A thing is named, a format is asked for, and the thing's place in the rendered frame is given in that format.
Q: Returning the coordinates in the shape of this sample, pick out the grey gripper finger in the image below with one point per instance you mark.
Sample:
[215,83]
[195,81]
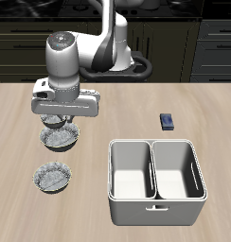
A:
[61,118]
[70,118]

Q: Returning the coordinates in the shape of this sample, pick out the dark kitchen cupboards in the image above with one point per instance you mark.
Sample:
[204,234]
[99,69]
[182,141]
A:
[19,47]

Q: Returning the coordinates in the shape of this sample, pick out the largest grey speckled bowl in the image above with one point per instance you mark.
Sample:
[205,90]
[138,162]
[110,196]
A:
[60,138]

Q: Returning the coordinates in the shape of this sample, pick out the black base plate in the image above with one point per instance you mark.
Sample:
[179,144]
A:
[142,72]

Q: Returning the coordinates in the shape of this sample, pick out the medium grey speckled bowl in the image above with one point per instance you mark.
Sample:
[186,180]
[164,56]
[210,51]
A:
[52,177]

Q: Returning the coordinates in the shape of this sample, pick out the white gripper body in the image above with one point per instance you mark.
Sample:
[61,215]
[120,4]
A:
[76,107]

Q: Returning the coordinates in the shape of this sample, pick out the white two-bin basket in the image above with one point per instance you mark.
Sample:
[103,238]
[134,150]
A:
[156,208]

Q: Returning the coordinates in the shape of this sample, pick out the smallest grey speckled bowl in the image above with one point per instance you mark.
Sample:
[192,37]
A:
[50,121]

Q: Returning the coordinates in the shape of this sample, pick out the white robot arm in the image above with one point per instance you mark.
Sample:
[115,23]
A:
[62,60]

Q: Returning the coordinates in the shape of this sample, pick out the small dark blue box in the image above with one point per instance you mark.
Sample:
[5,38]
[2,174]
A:
[167,121]

